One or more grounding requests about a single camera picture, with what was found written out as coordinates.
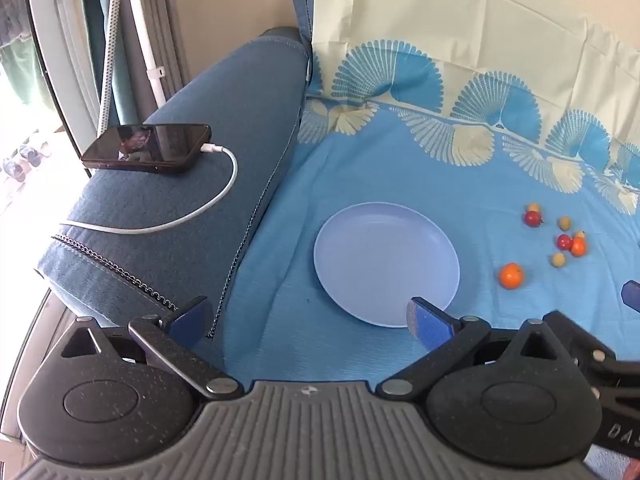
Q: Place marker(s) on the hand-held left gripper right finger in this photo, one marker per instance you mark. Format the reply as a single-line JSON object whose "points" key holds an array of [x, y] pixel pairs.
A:
{"points": [[429, 324]]}

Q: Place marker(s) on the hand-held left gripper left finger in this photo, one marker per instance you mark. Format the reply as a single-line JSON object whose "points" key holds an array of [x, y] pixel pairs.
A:
{"points": [[191, 319]]}

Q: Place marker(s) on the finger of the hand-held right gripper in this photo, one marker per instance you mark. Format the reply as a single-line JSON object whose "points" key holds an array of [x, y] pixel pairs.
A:
{"points": [[632, 294], [575, 332]]}

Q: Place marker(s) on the small mandarin orange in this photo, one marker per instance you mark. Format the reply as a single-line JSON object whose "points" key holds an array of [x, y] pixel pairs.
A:
{"points": [[579, 247], [511, 276]]}

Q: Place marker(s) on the light blue plate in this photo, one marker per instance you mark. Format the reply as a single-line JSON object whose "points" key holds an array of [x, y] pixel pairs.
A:
{"points": [[387, 262]]}

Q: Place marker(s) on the red tomato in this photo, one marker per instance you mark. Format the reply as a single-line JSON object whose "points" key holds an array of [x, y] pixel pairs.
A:
{"points": [[564, 242], [533, 219]]}

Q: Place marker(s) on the blue fan-patterned blanket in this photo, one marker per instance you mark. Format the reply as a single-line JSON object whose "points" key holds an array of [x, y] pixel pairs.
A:
{"points": [[400, 160]]}

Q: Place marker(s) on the black smartphone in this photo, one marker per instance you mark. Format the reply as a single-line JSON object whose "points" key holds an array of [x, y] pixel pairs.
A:
{"points": [[150, 147]]}

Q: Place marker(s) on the blue sofa armrest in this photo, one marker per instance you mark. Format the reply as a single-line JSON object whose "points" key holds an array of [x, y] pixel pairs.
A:
{"points": [[210, 100]]}

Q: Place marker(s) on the white pole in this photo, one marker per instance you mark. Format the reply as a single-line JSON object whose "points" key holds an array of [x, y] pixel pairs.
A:
{"points": [[145, 35]]}

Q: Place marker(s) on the teal curtain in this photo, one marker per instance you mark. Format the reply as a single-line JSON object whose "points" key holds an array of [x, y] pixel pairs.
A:
{"points": [[95, 5]]}

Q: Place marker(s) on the white window frame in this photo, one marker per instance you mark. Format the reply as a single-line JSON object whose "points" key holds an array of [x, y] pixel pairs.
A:
{"points": [[55, 35]]}

